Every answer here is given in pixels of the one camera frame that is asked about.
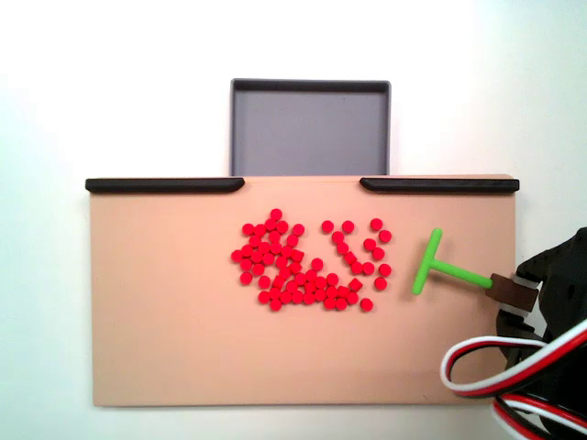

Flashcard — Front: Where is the peach flat board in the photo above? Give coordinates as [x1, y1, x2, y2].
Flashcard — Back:
[89, 173, 518, 408]

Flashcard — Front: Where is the red white black servo cable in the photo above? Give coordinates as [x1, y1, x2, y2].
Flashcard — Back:
[493, 394, 587, 440]
[439, 318, 587, 399]

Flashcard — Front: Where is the green T-shaped pusher tool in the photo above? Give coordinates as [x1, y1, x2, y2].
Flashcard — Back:
[411, 227, 540, 314]

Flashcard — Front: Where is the black edge rail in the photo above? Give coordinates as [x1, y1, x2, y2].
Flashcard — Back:
[84, 177, 246, 193]
[359, 177, 521, 194]

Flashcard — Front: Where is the grey container tray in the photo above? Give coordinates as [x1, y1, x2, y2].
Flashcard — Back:
[229, 78, 393, 178]

